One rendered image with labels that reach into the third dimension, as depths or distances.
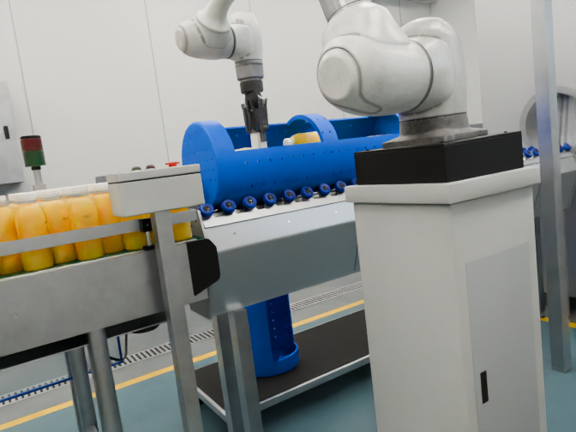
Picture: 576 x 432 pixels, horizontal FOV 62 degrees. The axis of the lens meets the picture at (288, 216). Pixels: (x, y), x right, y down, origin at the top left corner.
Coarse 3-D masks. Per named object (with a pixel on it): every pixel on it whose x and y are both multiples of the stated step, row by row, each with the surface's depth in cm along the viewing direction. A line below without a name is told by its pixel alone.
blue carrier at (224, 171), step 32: (192, 128) 152; (224, 128) 148; (256, 128) 173; (288, 128) 182; (320, 128) 165; (352, 128) 202; (384, 128) 202; (192, 160) 157; (224, 160) 143; (256, 160) 149; (288, 160) 156; (320, 160) 163; (352, 160) 171; (224, 192) 146; (256, 192) 154
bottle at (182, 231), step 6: (174, 210) 130; (180, 210) 130; (186, 210) 132; (186, 222) 131; (174, 228) 130; (180, 228) 130; (186, 228) 131; (174, 234) 130; (180, 234) 131; (186, 234) 131; (180, 240) 131
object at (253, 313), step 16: (256, 304) 235; (272, 304) 235; (288, 304) 229; (256, 320) 208; (272, 320) 237; (288, 320) 231; (256, 336) 209; (272, 336) 238; (288, 336) 233; (256, 352) 210; (272, 352) 235; (288, 352) 232; (256, 368) 212; (272, 368) 211; (288, 368) 214
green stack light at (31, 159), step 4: (24, 152) 157; (28, 152) 157; (32, 152) 157; (36, 152) 158; (40, 152) 159; (24, 156) 157; (28, 156) 157; (32, 156) 157; (36, 156) 158; (40, 156) 159; (44, 156) 160; (24, 160) 158; (28, 160) 157; (32, 160) 157; (36, 160) 158; (40, 160) 159; (44, 160) 160; (24, 164) 159; (28, 164) 157; (32, 164) 157; (36, 164) 158; (40, 164) 159; (44, 164) 160
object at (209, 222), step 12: (564, 156) 253; (336, 192) 173; (264, 204) 157; (288, 204) 160; (300, 204) 162; (312, 204) 164; (324, 204) 167; (228, 216) 148; (240, 216) 150; (252, 216) 152; (264, 216) 154
